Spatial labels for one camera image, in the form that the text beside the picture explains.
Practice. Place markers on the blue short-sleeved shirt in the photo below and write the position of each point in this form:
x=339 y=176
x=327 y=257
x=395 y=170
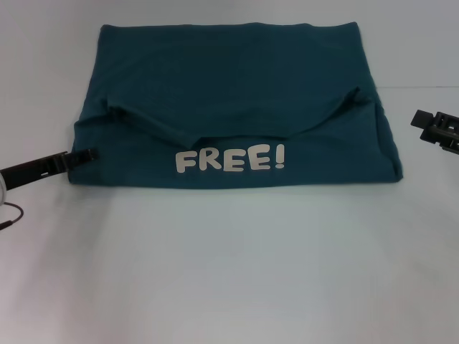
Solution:
x=233 y=89

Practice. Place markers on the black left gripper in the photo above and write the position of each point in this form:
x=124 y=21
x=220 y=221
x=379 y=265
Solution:
x=32 y=170

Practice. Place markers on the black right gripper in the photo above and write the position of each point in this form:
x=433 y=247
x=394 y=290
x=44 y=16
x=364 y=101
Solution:
x=452 y=136

